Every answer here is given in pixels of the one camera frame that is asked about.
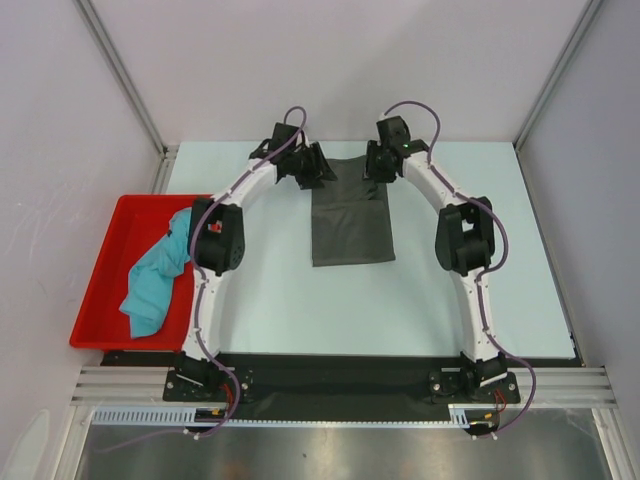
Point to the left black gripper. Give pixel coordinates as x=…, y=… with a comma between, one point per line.
x=319, y=170

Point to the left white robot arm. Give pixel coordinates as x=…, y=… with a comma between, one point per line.
x=217, y=242

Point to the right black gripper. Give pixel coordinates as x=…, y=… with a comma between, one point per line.
x=371, y=173

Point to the aluminium frame rail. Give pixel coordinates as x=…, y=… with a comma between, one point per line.
x=579, y=388

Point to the left aluminium corner post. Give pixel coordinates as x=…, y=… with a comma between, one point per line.
x=110, y=53

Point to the aluminium corner post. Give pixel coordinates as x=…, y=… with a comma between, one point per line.
x=110, y=53
x=578, y=34

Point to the right aluminium corner post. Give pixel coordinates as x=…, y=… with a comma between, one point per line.
x=578, y=34

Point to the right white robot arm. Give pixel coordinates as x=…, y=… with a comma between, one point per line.
x=464, y=240

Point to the red plastic bin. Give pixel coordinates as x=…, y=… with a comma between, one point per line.
x=137, y=223

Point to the dark grey t-shirt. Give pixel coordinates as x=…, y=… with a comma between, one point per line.
x=350, y=218

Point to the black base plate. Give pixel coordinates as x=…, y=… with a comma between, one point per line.
x=332, y=388

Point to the teal t-shirt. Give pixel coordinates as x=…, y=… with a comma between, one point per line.
x=151, y=279

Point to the grey slotted cable duct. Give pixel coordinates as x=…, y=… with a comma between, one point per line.
x=194, y=417

